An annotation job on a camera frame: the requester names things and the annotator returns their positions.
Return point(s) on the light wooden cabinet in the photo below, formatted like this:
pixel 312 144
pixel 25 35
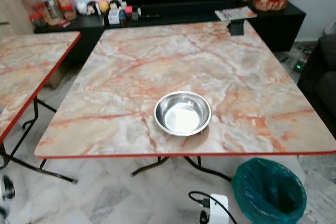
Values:
pixel 16 9

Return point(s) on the small white figurine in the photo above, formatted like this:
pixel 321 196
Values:
pixel 81 8

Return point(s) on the small dark figurine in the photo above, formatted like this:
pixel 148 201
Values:
pixel 92 8

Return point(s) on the small white box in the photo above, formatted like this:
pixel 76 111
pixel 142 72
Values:
pixel 113 17

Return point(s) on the small dark bottle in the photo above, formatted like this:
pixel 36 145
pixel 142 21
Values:
pixel 123 18

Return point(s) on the black haired doll figurine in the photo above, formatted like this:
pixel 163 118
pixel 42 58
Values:
pixel 115 5

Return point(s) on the small red cup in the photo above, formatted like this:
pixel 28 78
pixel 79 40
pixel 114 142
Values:
pixel 129 11

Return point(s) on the wide stainless steel bowl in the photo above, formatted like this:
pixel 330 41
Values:
pixel 182 115

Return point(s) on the small black clamp block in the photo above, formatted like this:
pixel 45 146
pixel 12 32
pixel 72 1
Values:
pixel 237 27

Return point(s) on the printed magazine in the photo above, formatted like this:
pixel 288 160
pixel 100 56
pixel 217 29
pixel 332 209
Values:
pixel 235 13

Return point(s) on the bin with green bag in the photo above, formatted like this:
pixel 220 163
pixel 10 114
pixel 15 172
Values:
pixel 262 190

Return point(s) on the black television console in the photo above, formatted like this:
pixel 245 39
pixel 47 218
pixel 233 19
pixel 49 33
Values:
pixel 275 27

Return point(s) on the power strip with green light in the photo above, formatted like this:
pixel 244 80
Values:
pixel 300 64

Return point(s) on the dark sofa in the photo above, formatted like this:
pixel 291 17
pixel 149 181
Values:
pixel 320 77

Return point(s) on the black leg frame small table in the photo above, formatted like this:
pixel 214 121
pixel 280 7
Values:
pixel 39 166

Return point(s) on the black leg frame large table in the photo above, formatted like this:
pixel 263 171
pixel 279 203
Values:
pixel 199 167

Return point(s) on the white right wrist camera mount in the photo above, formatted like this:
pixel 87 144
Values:
pixel 219 208

